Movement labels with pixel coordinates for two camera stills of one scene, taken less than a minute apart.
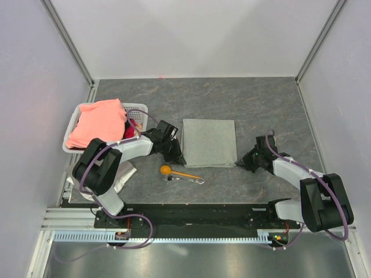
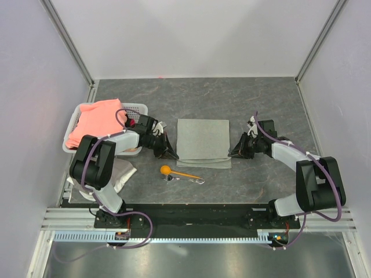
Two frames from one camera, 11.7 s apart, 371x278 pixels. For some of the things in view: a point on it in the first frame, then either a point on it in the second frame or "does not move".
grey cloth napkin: x=208 y=143 does not move
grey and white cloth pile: x=125 y=172 does not move
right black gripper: x=244 y=161 -> x=242 y=151
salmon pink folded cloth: x=103 y=119 does not move
